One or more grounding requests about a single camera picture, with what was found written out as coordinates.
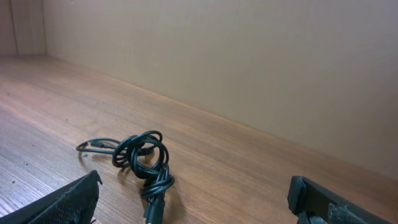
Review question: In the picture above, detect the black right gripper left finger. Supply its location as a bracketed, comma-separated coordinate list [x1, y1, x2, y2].
[1, 170, 102, 224]

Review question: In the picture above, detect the black USB cable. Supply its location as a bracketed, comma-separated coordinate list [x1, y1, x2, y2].
[75, 130, 175, 224]

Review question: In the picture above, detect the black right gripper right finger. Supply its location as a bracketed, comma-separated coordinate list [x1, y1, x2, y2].
[287, 175, 389, 224]

